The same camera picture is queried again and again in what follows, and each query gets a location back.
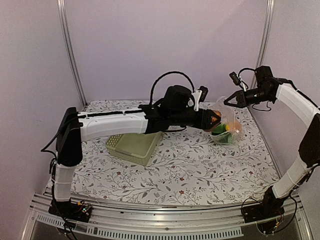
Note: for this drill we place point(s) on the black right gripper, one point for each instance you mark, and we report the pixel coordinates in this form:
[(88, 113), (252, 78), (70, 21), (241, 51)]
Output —
[(242, 101)]

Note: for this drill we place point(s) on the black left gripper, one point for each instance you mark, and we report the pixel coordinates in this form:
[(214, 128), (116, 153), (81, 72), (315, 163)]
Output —
[(204, 122)]

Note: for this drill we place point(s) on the brown potato toy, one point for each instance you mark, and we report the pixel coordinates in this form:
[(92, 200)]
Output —
[(216, 116)]

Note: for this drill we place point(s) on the clear zip top bag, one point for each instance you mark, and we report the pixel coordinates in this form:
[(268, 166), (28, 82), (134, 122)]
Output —
[(228, 115)]

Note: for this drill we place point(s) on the green bok choy toy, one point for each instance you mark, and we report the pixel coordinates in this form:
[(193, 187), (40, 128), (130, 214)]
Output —
[(221, 136)]

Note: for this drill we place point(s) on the orange fruit toy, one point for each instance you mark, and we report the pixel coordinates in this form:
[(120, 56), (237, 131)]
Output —
[(235, 125)]

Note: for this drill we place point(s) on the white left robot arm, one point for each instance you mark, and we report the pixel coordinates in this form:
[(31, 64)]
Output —
[(78, 127)]

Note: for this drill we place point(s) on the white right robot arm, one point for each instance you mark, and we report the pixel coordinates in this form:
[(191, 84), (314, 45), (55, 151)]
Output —
[(292, 125)]

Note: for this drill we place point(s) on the floral patterned tablecloth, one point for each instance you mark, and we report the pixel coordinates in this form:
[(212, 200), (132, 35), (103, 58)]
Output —
[(186, 168)]

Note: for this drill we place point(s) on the beige perforated plastic basket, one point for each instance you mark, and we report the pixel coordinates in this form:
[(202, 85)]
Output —
[(133, 147)]

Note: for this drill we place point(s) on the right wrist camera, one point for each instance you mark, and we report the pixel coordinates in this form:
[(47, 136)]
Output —
[(237, 80)]

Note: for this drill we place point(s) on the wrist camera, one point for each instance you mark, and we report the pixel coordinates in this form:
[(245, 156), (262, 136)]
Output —
[(197, 97), (237, 80)]

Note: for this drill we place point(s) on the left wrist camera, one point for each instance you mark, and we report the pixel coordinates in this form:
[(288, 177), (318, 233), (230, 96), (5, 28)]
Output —
[(197, 97)]

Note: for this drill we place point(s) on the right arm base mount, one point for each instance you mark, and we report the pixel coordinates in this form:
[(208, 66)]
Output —
[(253, 210)]

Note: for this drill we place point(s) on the aluminium front rail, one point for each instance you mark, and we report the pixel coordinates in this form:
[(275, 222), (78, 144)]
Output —
[(116, 220)]

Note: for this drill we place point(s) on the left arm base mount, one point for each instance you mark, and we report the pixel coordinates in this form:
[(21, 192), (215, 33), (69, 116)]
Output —
[(79, 211)]

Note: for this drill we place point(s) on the left aluminium frame post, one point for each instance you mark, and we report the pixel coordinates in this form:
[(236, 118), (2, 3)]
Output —
[(62, 12)]

